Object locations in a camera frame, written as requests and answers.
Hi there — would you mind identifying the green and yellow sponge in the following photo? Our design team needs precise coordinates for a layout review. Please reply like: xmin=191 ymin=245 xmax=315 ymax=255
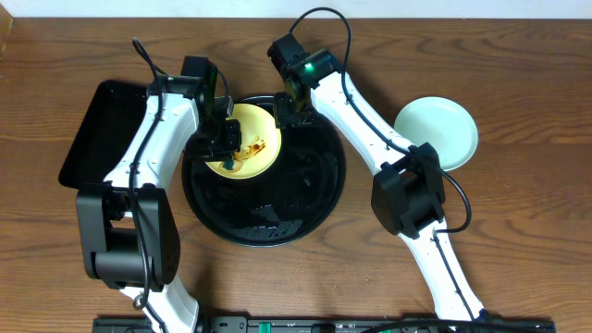
xmin=221 ymin=160 xmax=235 ymax=170

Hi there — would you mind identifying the yellow plate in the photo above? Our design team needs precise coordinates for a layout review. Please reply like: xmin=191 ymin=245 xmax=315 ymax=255
xmin=205 ymin=104 xmax=282 ymax=179

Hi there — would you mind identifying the light blue plate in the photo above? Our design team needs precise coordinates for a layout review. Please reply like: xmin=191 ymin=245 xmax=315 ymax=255
xmin=393 ymin=96 xmax=478 ymax=171

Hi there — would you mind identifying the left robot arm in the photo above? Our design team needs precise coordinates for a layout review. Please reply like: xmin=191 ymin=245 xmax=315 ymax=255
xmin=76 ymin=56 xmax=240 ymax=332

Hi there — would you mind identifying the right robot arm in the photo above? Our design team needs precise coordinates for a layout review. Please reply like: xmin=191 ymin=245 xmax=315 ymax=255
xmin=267 ymin=33 xmax=486 ymax=322

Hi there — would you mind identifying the black round tray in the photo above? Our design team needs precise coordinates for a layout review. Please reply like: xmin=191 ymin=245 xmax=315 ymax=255
xmin=181 ymin=119 xmax=346 ymax=247

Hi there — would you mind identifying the black rectangular tray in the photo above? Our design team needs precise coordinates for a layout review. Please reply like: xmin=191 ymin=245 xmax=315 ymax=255
xmin=58 ymin=80 xmax=147 ymax=189

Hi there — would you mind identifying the left black cable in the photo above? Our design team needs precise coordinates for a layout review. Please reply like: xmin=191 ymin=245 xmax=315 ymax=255
xmin=131 ymin=36 xmax=231 ymax=333

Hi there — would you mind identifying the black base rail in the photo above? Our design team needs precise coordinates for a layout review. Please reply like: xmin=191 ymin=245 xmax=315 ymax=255
xmin=92 ymin=316 xmax=557 ymax=333

